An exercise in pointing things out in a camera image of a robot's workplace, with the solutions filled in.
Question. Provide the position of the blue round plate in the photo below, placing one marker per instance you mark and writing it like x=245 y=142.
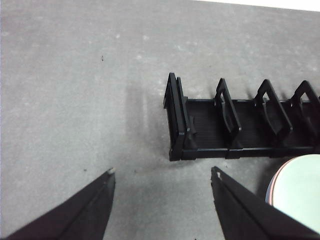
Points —
x=267 y=196

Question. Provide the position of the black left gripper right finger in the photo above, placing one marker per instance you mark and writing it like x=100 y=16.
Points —
x=245 y=215

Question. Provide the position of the green round plate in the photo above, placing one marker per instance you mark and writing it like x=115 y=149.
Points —
x=300 y=190

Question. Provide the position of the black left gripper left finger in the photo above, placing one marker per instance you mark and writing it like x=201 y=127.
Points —
x=82 y=215

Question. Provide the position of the black plastic dish rack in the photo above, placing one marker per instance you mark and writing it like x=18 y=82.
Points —
x=207 y=125

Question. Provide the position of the pink round plate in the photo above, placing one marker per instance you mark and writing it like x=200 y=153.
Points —
x=273 y=180

